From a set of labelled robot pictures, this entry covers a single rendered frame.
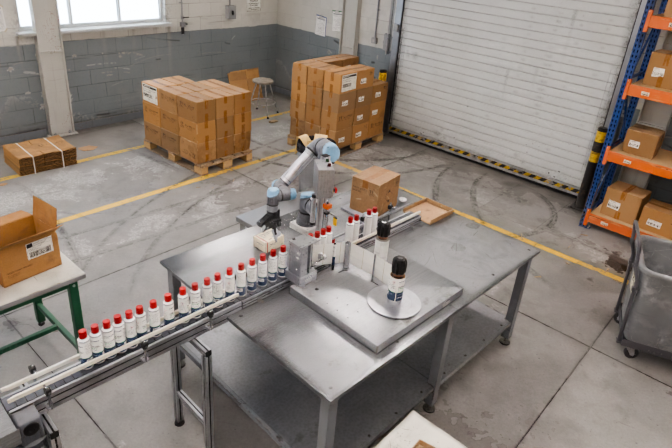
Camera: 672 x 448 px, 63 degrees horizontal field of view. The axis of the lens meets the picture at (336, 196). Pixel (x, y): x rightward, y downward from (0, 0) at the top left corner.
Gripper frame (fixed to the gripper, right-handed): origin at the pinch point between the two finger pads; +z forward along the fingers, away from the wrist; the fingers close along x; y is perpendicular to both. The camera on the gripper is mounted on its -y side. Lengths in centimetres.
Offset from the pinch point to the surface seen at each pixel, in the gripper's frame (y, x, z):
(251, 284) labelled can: -46, -37, -3
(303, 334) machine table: -45, -78, 7
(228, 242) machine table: -16.8, 20.7, 6.3
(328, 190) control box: 12, -38, -45
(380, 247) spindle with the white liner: 29, -69, -13
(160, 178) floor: 101, 295, 86
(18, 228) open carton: -116, 97, -6
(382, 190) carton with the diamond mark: 88, -24, -19
